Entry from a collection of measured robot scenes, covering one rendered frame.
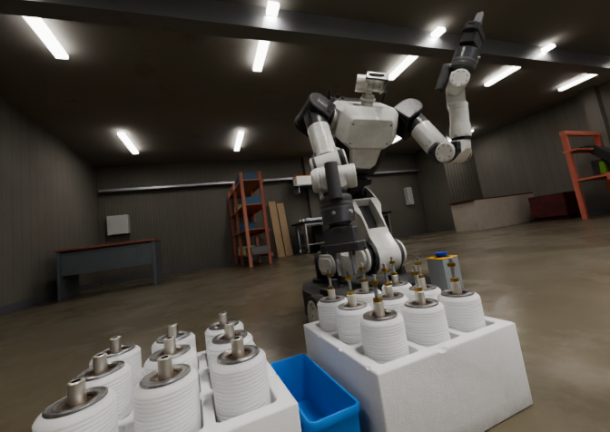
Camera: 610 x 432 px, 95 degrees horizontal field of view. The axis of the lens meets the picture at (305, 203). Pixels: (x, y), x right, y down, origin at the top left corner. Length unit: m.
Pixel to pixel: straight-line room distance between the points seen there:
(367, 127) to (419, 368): 0.85
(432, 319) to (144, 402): 0.55
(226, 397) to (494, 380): 0.56
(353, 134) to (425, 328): 0.75
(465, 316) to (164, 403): 0.63
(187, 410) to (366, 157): 1.02
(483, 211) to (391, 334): 8.28
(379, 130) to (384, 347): 0.83
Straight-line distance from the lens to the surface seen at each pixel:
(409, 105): 1.35
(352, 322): 0.74
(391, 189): 10.83
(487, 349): 0.80
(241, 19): 3.75
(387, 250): 1.17
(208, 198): 8.71
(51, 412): 0.60
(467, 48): 1.30
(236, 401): 0.56
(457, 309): 0.79
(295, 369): 0.90
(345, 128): 1.16
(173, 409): 0.55
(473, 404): 0.78
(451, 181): 10.86
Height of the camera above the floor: 0.44
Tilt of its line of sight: 7 degrees up
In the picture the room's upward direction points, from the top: 8 degrees counter-clockwise
